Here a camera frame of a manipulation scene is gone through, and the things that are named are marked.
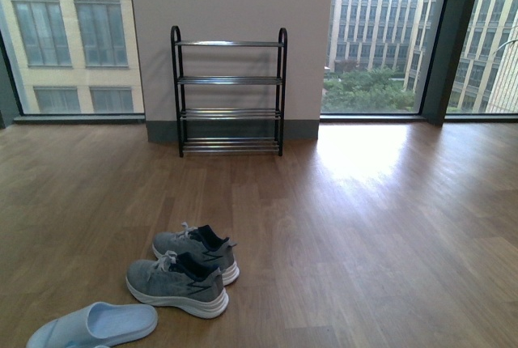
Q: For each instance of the grey sneaker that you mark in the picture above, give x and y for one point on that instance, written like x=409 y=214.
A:
x=177 y=280
x=206 y=247

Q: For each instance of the black metal shoe rack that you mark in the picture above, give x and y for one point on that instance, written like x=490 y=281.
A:
x=231 y=129

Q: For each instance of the light blue slipper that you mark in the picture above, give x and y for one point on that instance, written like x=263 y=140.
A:
x=98 y=324

